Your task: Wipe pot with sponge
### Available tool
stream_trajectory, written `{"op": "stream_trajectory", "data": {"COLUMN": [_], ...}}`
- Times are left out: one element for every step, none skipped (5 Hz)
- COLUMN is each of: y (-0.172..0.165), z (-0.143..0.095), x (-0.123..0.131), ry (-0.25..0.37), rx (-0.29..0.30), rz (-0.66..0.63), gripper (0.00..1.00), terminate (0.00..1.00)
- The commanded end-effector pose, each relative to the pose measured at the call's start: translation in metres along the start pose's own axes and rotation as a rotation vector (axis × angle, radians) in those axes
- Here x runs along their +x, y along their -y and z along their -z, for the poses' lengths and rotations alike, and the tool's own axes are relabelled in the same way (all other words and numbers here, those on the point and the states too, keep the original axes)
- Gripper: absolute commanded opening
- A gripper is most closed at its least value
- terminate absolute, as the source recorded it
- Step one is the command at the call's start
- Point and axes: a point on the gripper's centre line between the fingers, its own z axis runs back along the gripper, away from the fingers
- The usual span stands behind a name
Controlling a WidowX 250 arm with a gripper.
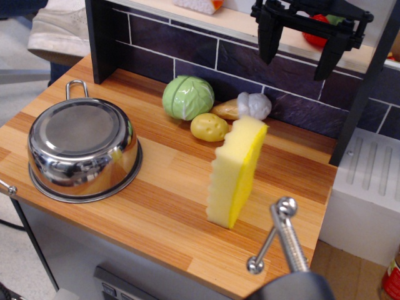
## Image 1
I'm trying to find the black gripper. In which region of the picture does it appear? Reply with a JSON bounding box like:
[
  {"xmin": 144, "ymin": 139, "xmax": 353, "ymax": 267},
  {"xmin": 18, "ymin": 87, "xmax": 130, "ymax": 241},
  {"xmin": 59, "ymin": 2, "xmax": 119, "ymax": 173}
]
[{"xmin": 251, "ymin": 1, "xmax": 374, "ymax": 81}]

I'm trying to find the yellow sponge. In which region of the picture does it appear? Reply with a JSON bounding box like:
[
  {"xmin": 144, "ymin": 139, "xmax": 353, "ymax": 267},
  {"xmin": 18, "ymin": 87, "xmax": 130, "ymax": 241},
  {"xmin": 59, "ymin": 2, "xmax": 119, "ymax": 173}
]
[{"xmin": 206, "ymin": 116, "xmax": 268, "ymax": 229}]

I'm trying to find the stainless steel pot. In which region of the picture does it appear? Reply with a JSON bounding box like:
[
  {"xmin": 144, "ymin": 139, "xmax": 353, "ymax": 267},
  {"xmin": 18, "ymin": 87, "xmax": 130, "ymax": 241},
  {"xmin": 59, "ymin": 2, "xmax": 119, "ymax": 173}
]
[{"xmin": 27, "ymin": 79, "xmax": 143, "ymax": 203}]

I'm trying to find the red toy strawberry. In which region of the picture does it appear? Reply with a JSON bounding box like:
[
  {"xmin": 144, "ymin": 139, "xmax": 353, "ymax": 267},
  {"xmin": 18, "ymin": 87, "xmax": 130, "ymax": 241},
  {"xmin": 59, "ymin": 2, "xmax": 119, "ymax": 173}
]
[{"xmin": 302, "ymin": 14, "xmax": 344, "ymax": 47}]

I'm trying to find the wooden shelf board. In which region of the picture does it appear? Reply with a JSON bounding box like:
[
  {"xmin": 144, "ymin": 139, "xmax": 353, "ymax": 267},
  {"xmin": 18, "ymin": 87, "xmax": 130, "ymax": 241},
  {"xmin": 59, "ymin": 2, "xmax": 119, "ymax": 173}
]
[{"xmin": 114, "ymin": 1, "xmax": 375, "ymax": 73}]

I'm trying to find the toy ice cream cone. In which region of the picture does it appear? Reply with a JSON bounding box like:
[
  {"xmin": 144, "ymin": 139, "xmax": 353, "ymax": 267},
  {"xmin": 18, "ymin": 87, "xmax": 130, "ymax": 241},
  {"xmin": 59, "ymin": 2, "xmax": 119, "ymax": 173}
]
[{"xmin": 210, "ymin": 92, "xmax": 272, "ymax": 121}]

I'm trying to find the white orange toy on shelf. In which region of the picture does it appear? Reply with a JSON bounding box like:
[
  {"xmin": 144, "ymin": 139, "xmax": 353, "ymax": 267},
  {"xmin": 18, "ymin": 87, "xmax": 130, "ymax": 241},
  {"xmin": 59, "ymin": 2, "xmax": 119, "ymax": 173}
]
[{"xmin": 172, "ymin": 0, "xmax": 224, "ymax": 15}]

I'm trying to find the green toy cabbage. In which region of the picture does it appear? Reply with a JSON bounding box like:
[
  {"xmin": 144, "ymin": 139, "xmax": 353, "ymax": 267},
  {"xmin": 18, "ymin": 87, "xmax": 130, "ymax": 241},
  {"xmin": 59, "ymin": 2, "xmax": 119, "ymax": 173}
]
[{"xmin": 162, "ymin": 75, "xmax": 215, "ymax": 121}]

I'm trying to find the yellow toy potato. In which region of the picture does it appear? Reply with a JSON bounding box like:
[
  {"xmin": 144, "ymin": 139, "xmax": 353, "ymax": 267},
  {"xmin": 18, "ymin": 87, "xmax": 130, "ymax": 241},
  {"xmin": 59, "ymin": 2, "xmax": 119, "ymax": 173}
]
[{"xmin": 190, "ymin": 113, "xmax": 229, "ymax": 142}]

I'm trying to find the white drainer sink unit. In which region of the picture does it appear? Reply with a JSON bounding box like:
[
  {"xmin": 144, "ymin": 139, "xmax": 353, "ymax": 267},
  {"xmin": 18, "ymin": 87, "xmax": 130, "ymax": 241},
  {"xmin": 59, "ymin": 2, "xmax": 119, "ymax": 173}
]
[{"xmin": 319, "ymin": 128, "xmax": 399, "ymax": 266}]

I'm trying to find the metal clamp screw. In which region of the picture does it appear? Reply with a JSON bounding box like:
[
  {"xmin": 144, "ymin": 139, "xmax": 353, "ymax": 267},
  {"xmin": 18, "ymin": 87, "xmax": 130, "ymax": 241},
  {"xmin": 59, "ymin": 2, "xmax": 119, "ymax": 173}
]
[{"xmin": 247, "ymin": 196, "xmax": 309, "ymax": 274}]

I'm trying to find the white sneaker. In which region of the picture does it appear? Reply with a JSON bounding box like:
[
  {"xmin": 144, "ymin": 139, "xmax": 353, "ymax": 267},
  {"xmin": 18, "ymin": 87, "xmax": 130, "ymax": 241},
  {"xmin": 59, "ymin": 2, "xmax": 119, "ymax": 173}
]
[{"xmin": 27, "ymin": 0, "xmax": 90, "ymax": 66}]

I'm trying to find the red labelled jar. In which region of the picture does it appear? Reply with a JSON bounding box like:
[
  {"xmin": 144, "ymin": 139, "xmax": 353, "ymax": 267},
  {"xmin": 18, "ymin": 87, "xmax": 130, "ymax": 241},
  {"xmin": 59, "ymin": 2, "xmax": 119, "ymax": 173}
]
[{"xmin": 378, "ymin": 251, "xmax": 399, "ymax": 300}]

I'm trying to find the grey oven control panel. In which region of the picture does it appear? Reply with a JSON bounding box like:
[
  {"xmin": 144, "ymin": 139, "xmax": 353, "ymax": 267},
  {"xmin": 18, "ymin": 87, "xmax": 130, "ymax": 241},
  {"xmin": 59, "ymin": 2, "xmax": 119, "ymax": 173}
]
[{"xmin": 93, "ymin": 266, "xmax": 156, "ymax": 300}]

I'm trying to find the small metal knob rod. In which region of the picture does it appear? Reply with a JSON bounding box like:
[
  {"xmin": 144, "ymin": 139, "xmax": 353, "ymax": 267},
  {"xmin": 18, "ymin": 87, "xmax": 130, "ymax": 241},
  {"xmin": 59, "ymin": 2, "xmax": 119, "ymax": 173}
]
[{"xmin": 0, "ymin": 180, "xmax": 18, "ymax": 196}]

